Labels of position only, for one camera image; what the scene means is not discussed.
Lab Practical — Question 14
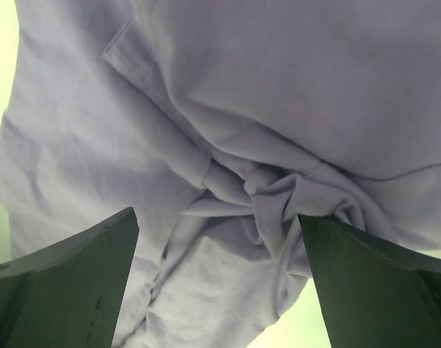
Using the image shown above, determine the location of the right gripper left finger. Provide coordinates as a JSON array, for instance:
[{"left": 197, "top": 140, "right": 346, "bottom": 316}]
[{"left": 0, "top": 207, "right": 139, "bottom": 348}]

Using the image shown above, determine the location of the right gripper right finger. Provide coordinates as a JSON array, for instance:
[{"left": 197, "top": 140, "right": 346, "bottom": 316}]
[{"left": 299, "top": 215, "right": 441, "bottom": 348}]

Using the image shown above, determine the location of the purple t shirt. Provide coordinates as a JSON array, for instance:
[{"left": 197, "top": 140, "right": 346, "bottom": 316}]
[{"left": 0, "top": 0, "right": 441, "bottom": 347}]

